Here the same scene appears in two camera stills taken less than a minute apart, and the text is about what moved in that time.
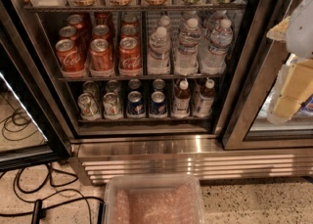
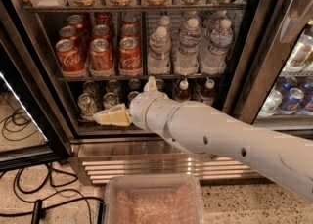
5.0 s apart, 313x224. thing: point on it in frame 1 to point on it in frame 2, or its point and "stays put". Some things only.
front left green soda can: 88,107 stays put
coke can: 130,20 stays put
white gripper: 300,28 to 141,109
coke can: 130,57 stays put
